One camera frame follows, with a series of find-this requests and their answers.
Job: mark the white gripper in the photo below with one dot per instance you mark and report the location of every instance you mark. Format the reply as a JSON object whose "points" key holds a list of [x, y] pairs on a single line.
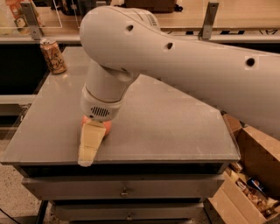
{"points": [[99, 108]]}

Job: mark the red orange apple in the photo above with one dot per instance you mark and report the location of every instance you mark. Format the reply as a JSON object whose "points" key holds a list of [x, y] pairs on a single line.
{"points": [[107, 125]]}

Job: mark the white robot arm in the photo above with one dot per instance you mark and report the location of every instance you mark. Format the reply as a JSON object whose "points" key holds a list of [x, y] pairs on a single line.
{"points": [[125, 43]]}

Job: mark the grey metal drawer cabinet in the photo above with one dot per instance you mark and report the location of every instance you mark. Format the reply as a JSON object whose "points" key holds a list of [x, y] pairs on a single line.
{"points": [[158, 131]]}

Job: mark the tan patterned drink can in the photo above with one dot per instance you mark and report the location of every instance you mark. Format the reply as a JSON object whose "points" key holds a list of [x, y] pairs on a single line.
{"points": [[53, 56]]}

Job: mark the upper grey drawer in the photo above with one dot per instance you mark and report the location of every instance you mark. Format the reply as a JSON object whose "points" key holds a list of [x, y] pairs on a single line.
{"points": [[124, 187]]}

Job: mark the grey drawer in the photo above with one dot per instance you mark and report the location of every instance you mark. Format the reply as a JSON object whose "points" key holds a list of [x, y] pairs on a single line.
{"points": [[124, 187], [128, 212]]}

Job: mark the lower grey drawer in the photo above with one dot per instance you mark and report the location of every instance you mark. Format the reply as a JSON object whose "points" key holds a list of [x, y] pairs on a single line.
{"points": [[128, 212]]}

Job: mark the colourful snack bag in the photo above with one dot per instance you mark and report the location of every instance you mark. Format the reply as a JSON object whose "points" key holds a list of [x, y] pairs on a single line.
{"points": [[18, 14]]}

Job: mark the dark bag on counter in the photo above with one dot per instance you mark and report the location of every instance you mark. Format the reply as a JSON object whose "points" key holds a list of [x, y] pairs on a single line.
{"points": [[155, 6]]}

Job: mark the open cardboard box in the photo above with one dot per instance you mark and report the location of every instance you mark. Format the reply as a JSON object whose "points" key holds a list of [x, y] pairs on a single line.
{"points": [[238, 203]]}

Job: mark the left metal railing bracket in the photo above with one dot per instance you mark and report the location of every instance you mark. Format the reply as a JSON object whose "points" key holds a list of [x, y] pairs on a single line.
{"points": [[32, 20]]}

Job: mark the metal railing bracket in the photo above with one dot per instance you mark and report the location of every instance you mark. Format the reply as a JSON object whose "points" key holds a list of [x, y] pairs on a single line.
{"points": [[208, 23], [32, 20]]}

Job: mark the right metal railing bracket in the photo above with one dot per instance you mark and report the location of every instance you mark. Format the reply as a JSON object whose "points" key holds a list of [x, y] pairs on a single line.
{"points": [[208, 23]]}

